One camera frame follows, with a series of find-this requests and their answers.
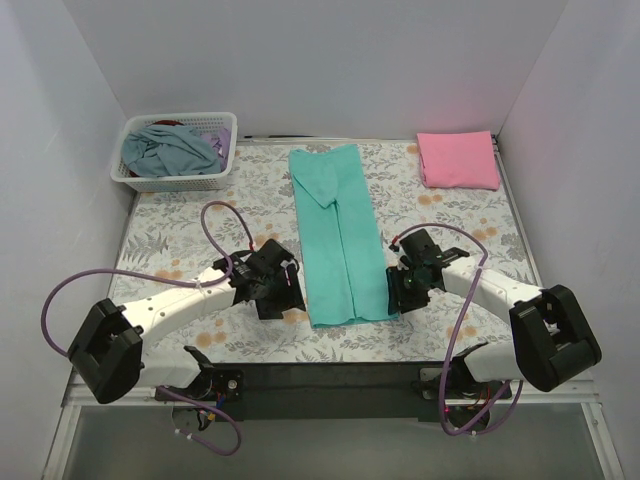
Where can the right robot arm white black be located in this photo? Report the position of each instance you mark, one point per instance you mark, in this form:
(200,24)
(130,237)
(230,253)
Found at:
(551,339)

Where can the grey-blue t-shirt in basket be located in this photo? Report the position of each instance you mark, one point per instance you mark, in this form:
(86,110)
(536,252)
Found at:
(154,152)

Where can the dark red garment in basket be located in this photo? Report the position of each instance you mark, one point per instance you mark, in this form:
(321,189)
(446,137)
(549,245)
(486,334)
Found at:
(167,123)

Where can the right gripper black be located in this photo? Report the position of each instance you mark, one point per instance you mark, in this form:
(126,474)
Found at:
(407,292)

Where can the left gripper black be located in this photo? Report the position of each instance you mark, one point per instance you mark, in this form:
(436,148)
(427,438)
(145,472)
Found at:
(279,298)

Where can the white plastic laundry basket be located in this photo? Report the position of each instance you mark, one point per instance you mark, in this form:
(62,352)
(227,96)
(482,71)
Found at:
(204,122)

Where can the folded pink t-shirt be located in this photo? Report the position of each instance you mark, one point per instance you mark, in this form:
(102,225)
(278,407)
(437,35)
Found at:
(461,160)

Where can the teal t-shirt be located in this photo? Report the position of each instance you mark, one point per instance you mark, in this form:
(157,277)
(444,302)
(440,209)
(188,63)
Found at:
(343,260)

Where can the lilac t-shirt in basket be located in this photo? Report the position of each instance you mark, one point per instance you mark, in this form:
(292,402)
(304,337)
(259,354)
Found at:
(220,143)

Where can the floral patterned table mat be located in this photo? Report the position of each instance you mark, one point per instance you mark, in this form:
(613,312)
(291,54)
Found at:
(174,236)

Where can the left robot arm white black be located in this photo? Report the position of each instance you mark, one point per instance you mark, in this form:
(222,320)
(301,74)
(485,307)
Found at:
(112,349)

